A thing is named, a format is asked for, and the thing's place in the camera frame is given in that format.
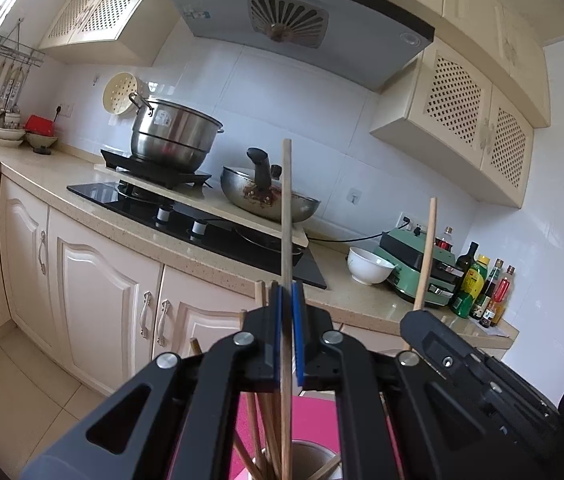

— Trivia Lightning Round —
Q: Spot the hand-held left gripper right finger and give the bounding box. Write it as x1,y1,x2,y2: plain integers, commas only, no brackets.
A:
292,281,522,480

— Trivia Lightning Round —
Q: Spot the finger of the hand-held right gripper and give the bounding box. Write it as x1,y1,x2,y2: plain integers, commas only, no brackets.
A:
401,310,560,461

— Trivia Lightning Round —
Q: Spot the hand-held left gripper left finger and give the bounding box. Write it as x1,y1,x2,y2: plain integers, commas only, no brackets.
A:
22,281,283,480

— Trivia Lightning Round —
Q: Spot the wooden chopstick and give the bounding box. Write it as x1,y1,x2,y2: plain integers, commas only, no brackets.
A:
280,139,293,480
412,197,437,312

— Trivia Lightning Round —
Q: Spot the speckled stone countertop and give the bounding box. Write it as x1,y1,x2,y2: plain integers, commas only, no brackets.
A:
0,142,520,353

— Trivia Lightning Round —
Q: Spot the cream drawer front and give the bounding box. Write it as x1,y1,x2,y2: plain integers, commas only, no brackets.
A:
334,321,407,356

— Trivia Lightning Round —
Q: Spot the pink tablecloth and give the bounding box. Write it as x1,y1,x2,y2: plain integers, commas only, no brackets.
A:
167,392,403,480

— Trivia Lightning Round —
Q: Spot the red sauce bottle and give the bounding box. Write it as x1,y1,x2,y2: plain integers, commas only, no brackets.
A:
482,265,516,328

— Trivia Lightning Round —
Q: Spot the dark soy sauce bottle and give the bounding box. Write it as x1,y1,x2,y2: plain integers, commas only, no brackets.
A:
472,258,505,321

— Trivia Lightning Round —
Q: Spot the white ceramic bowl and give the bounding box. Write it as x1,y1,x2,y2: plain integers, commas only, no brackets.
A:
347,246,397,286

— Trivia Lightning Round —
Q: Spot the dark olive oil bottle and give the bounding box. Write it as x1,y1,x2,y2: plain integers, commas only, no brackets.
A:
454,241,480,286

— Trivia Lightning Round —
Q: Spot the green electric grill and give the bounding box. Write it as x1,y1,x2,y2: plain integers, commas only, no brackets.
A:
379,227,467,308

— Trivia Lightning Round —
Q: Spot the light wooden board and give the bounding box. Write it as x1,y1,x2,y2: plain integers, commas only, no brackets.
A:
93,162,310,251

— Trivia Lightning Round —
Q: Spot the cream kitchen base cabinet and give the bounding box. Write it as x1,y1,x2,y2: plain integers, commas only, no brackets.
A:
0,172,407,398

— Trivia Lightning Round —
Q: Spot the black glass cooktop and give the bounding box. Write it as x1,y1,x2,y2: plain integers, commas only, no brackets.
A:
67,180,327,291

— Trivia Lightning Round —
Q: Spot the stainless steel pot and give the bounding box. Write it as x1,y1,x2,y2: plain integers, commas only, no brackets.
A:
128,92,225,171

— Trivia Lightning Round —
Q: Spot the narrow cream cabinet door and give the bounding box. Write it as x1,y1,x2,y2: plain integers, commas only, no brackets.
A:
2,180,52,353

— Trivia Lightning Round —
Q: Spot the grey glass range hood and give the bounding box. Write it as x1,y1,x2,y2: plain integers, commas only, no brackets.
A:
154,0,435,93

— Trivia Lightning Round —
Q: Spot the cream perforated steamer tray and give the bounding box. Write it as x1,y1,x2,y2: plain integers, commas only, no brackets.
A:
103,72,150,116

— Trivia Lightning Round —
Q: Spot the patterned ceramic bowl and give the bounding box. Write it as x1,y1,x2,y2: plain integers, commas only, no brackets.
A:
24,131,59,153

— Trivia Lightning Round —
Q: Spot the stack of white bowls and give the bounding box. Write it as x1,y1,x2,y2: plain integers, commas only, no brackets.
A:
0,126,27,149

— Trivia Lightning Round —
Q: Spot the hanging utensil rack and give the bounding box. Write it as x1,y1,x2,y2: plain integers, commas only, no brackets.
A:
0,35,45,131

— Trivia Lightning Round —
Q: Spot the black power cable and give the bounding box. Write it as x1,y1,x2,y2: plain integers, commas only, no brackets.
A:
306,217,415,245

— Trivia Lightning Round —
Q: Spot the steel wok black handle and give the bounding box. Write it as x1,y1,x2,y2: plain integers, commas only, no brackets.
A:
220,147,321,225

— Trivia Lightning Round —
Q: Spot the cream lattice wall cabinet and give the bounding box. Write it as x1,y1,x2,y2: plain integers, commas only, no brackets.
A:
39,0,173,67
369,35,535,209

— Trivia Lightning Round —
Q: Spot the cream plain wall cabinet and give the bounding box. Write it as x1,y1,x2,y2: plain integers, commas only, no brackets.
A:
347,0,552,128

